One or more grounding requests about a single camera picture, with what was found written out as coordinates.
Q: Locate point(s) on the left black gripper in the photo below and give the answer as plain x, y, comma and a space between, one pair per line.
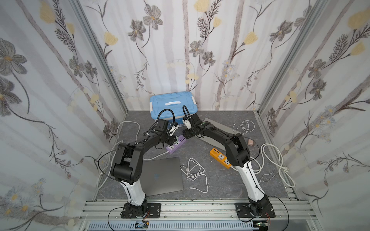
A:
169, 137

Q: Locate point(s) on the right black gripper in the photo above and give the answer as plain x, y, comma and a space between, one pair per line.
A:
190, 133

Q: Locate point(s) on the purple power strip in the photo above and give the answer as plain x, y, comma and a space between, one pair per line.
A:
172, 148

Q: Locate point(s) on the blue lid storage box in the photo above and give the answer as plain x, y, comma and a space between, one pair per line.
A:
174, 102

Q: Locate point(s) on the orange power strip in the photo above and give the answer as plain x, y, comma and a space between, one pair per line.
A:
221, 158

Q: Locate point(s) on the white charging cable grey laptop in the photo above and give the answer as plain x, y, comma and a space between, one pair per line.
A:
193, 170

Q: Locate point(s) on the white charging cable silver laptop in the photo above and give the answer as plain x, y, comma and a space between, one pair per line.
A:
247, 126

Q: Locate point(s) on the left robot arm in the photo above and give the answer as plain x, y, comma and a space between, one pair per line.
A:
127, 165

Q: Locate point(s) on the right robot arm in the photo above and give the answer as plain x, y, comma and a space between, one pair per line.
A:
238, 155

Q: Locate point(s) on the dark grey laptop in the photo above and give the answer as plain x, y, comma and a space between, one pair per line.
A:
161, 176

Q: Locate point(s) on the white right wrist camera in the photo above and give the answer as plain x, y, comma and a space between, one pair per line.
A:
188, 123

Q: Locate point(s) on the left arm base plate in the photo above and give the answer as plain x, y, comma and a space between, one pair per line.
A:
146, 210

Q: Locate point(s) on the metal wire hook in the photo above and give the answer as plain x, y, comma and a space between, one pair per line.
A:
267, 177

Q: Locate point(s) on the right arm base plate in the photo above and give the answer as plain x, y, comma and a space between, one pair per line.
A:
247, 210

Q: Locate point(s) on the white slotted cable duct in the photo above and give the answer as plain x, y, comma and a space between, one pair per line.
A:
157, 225

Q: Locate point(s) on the aluminium rail frame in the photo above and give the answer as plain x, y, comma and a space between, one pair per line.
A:
291, 215

